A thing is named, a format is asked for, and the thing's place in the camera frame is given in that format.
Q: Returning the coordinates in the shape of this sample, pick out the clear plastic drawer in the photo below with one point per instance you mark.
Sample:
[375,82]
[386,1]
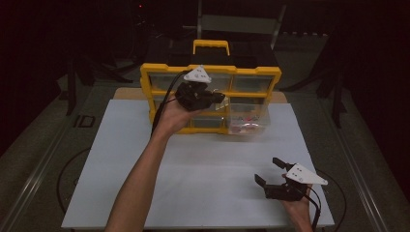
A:
[259,124]

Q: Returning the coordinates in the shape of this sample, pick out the metal floor rail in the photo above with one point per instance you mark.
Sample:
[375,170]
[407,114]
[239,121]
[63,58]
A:
[357,180]
[38,167]

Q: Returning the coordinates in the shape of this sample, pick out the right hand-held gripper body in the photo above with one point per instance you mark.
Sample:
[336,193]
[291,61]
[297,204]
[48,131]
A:
[290,191]

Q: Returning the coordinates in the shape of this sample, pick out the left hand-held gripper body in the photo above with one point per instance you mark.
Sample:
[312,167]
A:
[193,95]

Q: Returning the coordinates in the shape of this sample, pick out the person's left hand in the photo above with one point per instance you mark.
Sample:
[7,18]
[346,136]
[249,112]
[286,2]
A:
[174,117]

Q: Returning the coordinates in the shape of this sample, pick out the grey metal frame stand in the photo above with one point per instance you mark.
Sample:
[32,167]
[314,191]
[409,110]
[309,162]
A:
[238,24]

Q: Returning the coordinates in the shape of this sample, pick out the yellow black drawer organizer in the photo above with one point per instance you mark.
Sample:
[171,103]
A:
[251,69]

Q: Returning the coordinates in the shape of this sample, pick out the yellow binder clip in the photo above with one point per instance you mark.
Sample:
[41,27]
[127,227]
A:
[225,104]

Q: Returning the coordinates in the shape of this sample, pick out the set of closed clear drawers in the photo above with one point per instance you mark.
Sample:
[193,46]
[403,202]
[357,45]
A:
[251,83]

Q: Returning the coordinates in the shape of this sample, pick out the person's right hand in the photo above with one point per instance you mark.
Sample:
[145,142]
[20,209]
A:
[299,209]

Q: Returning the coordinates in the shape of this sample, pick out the black tripod stand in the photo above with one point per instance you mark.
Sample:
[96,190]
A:
[336,103]
[71,90]

